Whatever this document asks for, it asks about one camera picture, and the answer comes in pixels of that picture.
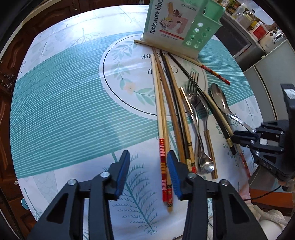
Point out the red label jar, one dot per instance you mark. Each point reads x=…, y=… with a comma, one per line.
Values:
x=259, y=31

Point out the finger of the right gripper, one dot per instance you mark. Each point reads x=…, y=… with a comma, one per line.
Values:
x=244, y=138

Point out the long chopstick red striped end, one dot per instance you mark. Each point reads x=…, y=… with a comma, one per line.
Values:
x=191, y=60

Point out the brown wooden chopstick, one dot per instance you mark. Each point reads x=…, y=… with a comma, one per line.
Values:
x=172, y=112

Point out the teal patterned tablecloth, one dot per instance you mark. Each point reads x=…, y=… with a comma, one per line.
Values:
x=85, y=93

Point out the light wood chopstick red end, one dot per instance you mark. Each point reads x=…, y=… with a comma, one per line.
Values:
x=160, y=130

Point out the grey counter appliance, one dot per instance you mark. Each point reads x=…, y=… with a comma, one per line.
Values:
x=239, y=42

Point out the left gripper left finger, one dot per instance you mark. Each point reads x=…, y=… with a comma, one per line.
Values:
x=63, y=218

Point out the tan chopstick black patterned end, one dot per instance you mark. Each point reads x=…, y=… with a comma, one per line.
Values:
x=188, y=140

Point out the green utensil holder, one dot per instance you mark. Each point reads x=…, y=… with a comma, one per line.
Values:
x=182, y=26

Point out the small spoon wooden handle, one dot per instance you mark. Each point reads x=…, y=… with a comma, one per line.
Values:
x=214, y=174

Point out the silver refrigerator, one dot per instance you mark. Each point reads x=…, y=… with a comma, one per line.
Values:
x=265, y=78

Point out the black chopstick gold band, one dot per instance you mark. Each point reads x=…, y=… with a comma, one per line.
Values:
x=176, y=102

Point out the light wood chopstick patterned end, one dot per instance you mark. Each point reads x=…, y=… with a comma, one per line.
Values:
x=169, y=200

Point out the silver fork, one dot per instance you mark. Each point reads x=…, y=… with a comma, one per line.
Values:
x=192, y=98

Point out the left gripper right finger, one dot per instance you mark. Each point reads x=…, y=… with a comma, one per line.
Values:
x=232, y=217

